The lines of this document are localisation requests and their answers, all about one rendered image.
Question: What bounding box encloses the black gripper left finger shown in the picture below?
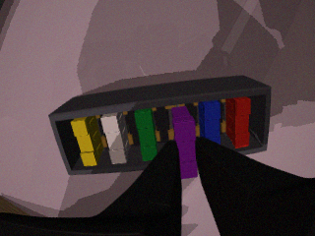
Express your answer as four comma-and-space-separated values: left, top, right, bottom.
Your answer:
0, 141, 182, 236

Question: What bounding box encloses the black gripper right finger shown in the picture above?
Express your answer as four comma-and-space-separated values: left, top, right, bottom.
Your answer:
196, 137, 315, 236

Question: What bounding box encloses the blue fuse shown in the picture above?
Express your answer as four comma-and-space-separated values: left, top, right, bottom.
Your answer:
198, 100, 221, 145

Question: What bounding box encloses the green fuse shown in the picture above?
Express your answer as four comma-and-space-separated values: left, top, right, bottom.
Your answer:
135, 109, 158, 161

